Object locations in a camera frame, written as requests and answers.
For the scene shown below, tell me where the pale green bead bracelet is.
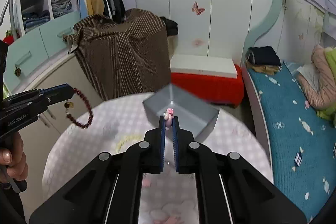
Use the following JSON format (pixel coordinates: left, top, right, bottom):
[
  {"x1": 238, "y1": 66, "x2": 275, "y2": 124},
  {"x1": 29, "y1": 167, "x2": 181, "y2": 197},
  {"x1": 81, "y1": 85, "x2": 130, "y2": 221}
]
[{"x1": 115, "y1": 134, "x2": 144, "y2": 152}]

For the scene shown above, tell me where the person's left hand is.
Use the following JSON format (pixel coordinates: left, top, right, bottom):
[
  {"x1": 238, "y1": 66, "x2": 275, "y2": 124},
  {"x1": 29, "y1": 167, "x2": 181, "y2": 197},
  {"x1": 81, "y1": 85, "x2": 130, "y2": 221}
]
[{"x1": 1, "y1": 132, "x2": 29, "y2": 181}]

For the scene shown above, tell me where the white pillow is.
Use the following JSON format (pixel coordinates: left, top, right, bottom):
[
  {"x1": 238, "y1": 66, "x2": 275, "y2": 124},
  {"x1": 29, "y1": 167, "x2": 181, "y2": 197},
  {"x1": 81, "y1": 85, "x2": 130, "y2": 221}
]
[{"x1": 297, "y1": 63, "x2": 319, "y2": 92}]

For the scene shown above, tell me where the teal drawer cabinet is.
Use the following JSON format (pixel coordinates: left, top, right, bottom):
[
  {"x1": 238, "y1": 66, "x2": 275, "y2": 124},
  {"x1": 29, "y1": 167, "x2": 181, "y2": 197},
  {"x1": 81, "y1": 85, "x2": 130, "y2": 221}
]
[{"x1": 4, "y1": 11, "x2": 80, "y2": 92}]

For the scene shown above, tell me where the dark red bead bracelet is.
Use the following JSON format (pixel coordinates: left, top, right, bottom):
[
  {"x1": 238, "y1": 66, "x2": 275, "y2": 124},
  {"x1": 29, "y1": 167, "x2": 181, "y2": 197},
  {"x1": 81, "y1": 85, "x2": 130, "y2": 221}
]
[{"x1": 64, "y1": 88, "x2": 94, "y2": 130}]

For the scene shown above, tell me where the grey metal jewelry box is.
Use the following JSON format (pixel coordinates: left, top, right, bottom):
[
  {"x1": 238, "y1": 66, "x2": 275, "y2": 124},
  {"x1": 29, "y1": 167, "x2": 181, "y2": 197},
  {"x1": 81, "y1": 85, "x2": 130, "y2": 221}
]
[{"x1": 143, "y1": 84, "x2": 219, "y2": 142}]

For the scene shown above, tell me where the black garment behind cloth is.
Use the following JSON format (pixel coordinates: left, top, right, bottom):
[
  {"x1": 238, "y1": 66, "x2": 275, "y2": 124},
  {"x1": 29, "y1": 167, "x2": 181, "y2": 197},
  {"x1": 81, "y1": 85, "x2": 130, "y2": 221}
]
[{"x1": 160, "y1": 16, "x2": 179, "y2": 36}]

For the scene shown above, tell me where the red strawberry plush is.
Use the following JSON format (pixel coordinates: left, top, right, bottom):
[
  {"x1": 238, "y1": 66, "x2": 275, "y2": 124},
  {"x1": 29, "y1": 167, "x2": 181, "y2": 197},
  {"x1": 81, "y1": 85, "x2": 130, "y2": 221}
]
[{"x1": 3, "y1": 30, "x2": 15, "y2": 46}]

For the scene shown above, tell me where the red ottoman bench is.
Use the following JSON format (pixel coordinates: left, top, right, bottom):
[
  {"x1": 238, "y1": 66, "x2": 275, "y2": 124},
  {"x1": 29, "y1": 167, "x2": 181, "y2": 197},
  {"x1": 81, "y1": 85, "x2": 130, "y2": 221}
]
[{"x1": 171, "y1": 65, "x2": 244, "y2": 107}]

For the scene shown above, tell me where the pink charm trinket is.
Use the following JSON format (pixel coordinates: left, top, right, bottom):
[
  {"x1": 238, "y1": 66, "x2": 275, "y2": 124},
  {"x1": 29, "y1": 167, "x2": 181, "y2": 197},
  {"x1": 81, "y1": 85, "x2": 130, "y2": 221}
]
[{"x1": 163, "y1": 108, "x2": 174, "y2": 130}]

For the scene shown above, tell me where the teal bed mattress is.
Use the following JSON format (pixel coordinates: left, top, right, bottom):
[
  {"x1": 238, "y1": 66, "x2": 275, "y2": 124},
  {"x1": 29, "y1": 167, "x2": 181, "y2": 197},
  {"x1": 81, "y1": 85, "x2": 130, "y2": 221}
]
[{"x1": 248, "y1": 65, "x2": 335, "y2": 221}]

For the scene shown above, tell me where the folded dark clothes stack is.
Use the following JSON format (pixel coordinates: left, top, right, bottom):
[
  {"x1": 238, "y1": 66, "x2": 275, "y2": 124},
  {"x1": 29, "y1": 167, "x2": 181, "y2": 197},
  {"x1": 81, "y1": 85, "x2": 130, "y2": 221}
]
[{"x1": 245, "y1": 46, "x2": 281, "y2": 76}]

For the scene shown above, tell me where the brown polka dot cloth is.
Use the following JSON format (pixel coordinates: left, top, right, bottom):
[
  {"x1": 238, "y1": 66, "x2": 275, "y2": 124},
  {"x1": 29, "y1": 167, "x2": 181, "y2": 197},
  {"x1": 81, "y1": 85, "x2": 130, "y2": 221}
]
[{"x1": 64, "y1": 9, "x2": 171, "y2": 101}]

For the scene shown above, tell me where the pine cone ornament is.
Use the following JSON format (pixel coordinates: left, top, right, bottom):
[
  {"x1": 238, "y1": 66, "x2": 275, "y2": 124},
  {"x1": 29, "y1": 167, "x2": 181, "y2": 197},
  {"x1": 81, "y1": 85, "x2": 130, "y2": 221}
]
[{"x1": 14, "y1": 68, "x2": 22, "y2": 77}]

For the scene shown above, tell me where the white lower cabinet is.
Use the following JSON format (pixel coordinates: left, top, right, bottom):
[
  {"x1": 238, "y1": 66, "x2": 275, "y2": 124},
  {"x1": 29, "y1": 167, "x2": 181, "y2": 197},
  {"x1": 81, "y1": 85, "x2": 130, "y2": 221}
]
[{"x1": 20, "y1": 54, "x2": 102, "y2": 219}]

